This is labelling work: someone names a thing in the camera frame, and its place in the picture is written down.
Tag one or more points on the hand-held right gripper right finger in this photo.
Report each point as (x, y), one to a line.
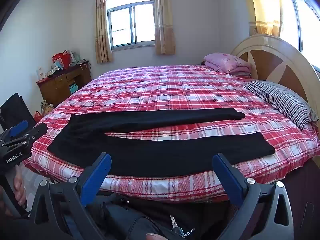
(226, 178)

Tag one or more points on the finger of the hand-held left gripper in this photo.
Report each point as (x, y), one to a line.
(37, 130)
(18, 127)

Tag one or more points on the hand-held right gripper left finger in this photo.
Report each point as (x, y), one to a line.
(96, 180)

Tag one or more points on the black pants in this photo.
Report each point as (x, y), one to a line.
(150, 155)

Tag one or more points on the person's left hand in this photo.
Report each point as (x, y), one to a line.
(20, 187)

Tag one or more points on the person's right hand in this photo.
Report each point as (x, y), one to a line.
(157, 237)

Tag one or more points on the small red bag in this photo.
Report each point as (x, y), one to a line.
(38, 117)

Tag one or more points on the black chair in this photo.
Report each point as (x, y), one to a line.
(16, 112)

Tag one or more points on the brown wooden desk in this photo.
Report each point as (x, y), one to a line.
(60, 85)

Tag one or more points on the teal box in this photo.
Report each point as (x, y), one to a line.
(73, 88)

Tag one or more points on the bunch of keys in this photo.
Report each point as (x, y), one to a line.
(178, 226)

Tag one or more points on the red gift bag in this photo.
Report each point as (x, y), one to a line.
(62, 59)

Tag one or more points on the striped grey pillow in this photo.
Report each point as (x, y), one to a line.
(280, 98)

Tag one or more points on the bed with red plaid sheet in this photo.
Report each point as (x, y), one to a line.
(175, 90)

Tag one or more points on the folded pink blanket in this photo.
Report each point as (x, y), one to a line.
(226, 61)

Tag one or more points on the beige patterned curtain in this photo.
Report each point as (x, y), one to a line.
(163, 17)
(101, 25)

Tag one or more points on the wooden bed headboard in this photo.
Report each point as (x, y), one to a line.
(275, 62)

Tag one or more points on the sliding glass window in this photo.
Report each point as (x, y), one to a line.
(131, 22)

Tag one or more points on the yellow curtain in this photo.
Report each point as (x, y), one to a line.
(263, 7)

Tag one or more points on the large bright window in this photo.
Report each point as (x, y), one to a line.
(303, 17)

